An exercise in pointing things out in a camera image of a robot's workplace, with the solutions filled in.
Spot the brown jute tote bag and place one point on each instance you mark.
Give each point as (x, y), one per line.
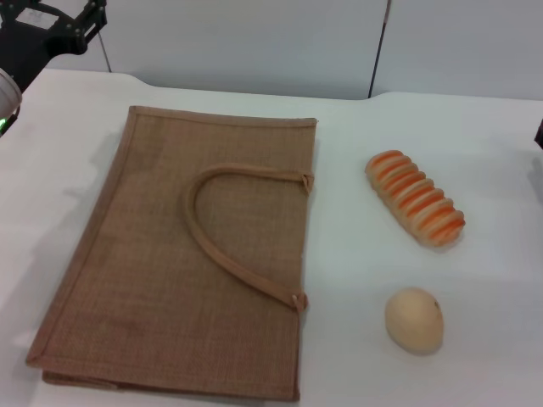
(148, 254)

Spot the orange striped bread loaf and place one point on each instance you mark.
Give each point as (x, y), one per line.
(415, 199)

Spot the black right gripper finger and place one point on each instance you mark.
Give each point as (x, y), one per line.
(540, 135)

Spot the round egg yolk pastry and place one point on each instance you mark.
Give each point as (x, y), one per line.
(413, 322)

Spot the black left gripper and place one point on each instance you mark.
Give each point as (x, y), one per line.
(42, 40)

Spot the small metal wall seam clip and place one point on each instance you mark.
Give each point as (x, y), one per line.
(386, 10)

